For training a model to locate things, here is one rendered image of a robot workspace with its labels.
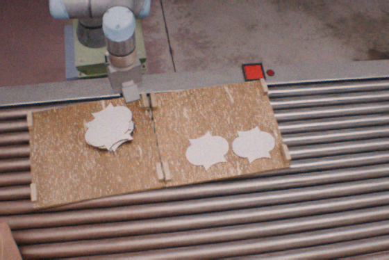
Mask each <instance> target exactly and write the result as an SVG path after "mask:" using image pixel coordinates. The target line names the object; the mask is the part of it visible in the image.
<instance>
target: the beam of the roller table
mask: <svg viewBox="0 0 389 260"><path fill-rule="evenodd" d="M263 69H264V72H265V76H266V81H265V82H266V85H267V87H268V88H275V87H283V86H300V85H309V84H311V85H318V84H327V83H343V82H359V81H375V80H389V60H367V61H348V62H339V63H313V64H303V65H297V64H294V65H275V66H266V67H263ZM268 70H272V71H273V72H274V76H268V75H267V73H266V72H267V71H268ZM243 82H245V79H244V75H243V72H242V68H241V67H238V68H229V69H218V70H200V71H190V72H172V73H162V74H143V75H142V88H138V92H139V94H140V95H141V94H142V93H143V92H146V93H147V96H148V97H149V95H150V93H152V92H154V94H156V93H162V92H171V91H177V90H186V89H192V88H202V87H208V86H222V85H228V84H233V83H243ZM121 97H122V96H120V94H119V93H118V94H116V95H114V94H113V89H112V87H111V84H110V81H109V79H108V77H105V78H100V79H87V80H78V81H59V82H51V83H33V84H29V85H24V86H6V87H0V109H7V108H23V107H32V106H48V105H56V104H68V103H74V102H82V101H99V100H108V99H117V98H121Z"/></svg>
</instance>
